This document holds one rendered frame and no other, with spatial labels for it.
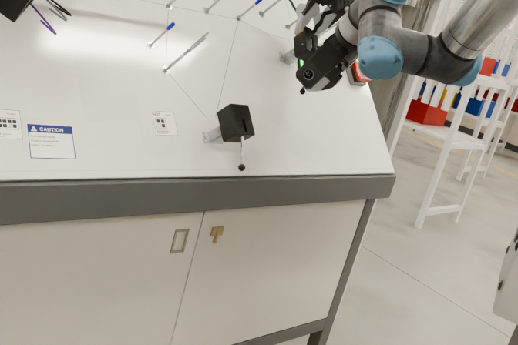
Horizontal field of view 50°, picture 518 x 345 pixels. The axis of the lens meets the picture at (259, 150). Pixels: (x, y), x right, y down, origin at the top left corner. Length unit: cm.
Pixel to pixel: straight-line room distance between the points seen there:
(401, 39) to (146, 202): 52
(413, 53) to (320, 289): 80
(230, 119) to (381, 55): 30
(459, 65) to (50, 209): 71
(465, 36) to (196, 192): 54
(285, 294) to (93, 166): 71
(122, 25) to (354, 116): 67
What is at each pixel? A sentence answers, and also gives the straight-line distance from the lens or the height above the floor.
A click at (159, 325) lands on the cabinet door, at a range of 124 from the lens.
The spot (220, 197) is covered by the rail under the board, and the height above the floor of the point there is 83.
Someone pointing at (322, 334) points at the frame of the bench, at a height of 34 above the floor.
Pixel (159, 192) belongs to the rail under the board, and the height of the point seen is 84.
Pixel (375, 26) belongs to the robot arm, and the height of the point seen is 122.
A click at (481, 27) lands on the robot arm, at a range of 96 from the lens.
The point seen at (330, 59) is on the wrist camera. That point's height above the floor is 114.
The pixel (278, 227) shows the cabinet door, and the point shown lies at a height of 72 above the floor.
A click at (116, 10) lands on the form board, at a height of 112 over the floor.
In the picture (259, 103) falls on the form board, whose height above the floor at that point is 100.
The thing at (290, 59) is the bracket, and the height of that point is 110.
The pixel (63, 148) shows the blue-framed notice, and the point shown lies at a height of 91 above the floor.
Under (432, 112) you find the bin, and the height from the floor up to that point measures 75.
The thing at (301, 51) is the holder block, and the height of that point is 113.
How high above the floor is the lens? 121
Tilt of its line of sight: 15 degrees down
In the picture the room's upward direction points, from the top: 15 degrees clockwise
